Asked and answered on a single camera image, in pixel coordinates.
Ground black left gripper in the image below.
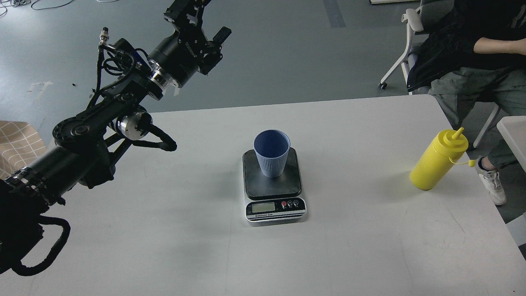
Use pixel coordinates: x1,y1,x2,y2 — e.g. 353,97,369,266
148,0,232,89

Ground blue ribbed plastic cup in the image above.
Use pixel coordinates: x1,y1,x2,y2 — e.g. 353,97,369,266
253,129,291,178

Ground yellow squeeze bottle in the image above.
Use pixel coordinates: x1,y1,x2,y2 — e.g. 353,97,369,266
409,127,476,191

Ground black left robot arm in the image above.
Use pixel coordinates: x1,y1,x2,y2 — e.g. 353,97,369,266
1,0,231,277

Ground digital kitchen scale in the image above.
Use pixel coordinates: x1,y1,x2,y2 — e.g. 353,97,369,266
242,148,308,225

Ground tan checkered cloth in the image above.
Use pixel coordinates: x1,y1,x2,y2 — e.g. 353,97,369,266
0,120,47,180

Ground white office chair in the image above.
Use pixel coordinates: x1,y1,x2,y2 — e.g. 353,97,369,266
378,0,501,150

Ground seated person in dark clothes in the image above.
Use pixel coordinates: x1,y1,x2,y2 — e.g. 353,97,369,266
407,0,526,206

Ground white side table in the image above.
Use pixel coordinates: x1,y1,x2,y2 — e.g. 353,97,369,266
497,116,526,171

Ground black floor cables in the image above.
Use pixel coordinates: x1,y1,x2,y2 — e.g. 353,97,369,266
0,0,74,15

